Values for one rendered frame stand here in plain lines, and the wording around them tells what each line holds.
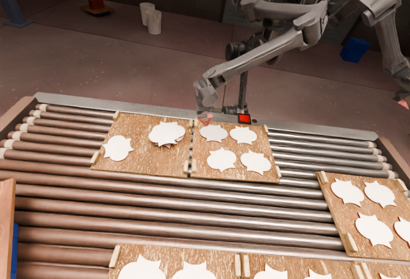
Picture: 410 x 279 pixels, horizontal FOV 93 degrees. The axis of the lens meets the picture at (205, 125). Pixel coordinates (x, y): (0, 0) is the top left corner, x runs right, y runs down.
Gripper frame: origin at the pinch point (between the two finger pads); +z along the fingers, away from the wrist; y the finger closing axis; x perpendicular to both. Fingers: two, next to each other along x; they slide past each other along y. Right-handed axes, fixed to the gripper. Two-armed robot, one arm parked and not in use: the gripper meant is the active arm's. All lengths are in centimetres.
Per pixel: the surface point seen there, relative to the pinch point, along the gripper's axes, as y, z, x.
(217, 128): -3.7, 12.4, 4.4
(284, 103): -154, 133, 100
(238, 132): -2.1, 15.4, 15.3
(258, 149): 8.2, 19.0, 24.5
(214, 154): 13.3, 12.1, 2.0
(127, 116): -8.1, 0.6, -42.9
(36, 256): 55, 0, -55
